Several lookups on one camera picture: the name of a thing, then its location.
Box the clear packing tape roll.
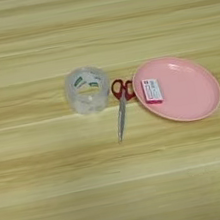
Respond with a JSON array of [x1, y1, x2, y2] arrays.
[[61, 62, 116, 119]]

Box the red handled scissors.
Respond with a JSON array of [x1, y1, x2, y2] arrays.
[[107, 76, 144, 144]]

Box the pink box with white label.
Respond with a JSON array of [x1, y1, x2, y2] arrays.
[[140, 76, 165, 106]]

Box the pink oval plate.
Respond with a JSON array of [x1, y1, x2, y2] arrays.
[[128, 48, 220, 131]]

